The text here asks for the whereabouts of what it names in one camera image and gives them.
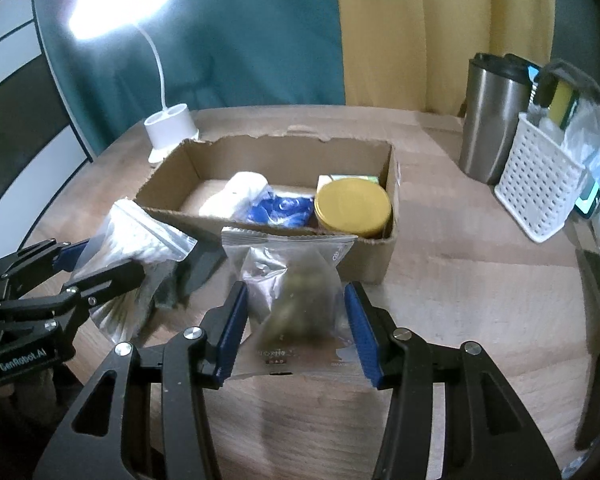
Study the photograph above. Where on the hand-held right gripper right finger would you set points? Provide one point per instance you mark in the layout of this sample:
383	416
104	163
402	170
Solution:
362	335

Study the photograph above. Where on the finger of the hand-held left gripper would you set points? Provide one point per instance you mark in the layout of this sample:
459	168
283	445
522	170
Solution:
67	256
115	277

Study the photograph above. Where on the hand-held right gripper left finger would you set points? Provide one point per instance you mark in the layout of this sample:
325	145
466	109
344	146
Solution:
232	332

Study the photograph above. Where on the cotton swab bag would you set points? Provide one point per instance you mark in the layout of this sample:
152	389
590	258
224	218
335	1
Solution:
130	237

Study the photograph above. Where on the grey socks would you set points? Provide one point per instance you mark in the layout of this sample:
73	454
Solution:
167	290

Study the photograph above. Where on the clear zip snack bag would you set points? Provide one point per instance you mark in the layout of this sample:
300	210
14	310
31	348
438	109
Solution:
290	290

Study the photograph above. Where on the cardboard box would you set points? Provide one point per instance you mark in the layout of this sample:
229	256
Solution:
370	255

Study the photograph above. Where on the red can yellow lid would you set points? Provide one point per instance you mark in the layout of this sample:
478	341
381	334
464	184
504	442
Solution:
352	207

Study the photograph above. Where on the blue tissue packet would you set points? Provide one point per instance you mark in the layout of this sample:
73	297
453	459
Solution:
280	207

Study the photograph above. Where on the white socks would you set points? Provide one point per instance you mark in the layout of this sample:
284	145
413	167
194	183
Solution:
240	192

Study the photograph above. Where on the white desk lamp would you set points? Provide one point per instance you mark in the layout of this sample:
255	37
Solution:
172	127

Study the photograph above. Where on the white perforated basket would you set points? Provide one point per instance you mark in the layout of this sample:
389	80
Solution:
535	185

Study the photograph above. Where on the steel tumbler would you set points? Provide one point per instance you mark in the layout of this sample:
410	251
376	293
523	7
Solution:
490	120

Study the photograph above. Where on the phone with lit screen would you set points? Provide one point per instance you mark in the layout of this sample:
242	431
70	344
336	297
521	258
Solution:
591	195

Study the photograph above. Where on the teal curtain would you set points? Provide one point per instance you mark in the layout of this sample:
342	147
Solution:
240	35

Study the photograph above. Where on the yellow sponge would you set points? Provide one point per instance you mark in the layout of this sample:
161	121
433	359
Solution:
564	104

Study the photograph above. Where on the yellow curtain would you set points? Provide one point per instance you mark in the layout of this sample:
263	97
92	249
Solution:
440	30

